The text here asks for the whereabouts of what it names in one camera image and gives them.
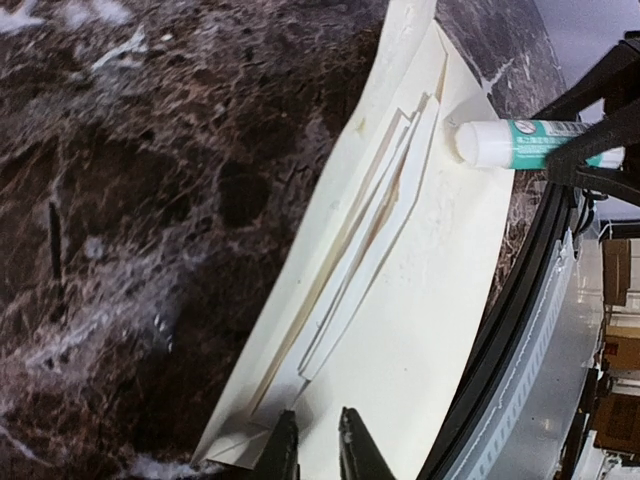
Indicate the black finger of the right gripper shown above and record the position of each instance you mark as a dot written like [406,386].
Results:
[567,165]
[614,79]

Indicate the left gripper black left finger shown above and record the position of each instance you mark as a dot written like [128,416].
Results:
[279,459]

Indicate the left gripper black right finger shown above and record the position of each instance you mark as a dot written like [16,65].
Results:
[359,458]

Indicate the green white glue stick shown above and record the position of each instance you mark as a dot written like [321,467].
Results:
[513,144]

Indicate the cream paper envelope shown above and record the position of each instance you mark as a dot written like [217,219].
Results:
[400,361]

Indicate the spare white paper sheet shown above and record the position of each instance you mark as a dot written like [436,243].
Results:
[390,194]

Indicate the black front table rail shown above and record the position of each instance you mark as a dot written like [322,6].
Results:
[500,332]

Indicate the white slotted cable duct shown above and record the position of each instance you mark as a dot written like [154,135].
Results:
[500,417]

